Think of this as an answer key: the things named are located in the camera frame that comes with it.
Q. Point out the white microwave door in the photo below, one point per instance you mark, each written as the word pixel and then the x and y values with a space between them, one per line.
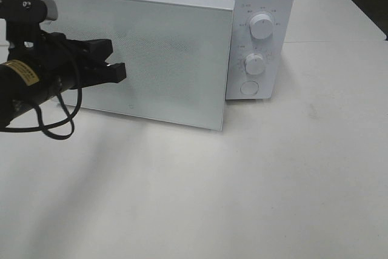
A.
pixel 176 55

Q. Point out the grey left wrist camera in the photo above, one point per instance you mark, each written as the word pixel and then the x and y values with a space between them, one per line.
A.
pixel 29 11

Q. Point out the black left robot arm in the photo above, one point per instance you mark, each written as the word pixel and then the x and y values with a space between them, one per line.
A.
pixel 21 110

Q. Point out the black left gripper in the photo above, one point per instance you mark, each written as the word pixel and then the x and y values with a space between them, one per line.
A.
pixel 41 61

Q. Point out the upper white power knob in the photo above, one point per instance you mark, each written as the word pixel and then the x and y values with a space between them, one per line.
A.
pixel 261 25

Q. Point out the round white door button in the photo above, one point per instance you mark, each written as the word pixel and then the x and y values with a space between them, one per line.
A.
pixel 249 88

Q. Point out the lower white timer knob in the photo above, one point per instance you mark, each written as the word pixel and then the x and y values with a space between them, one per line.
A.
pixel 255 64

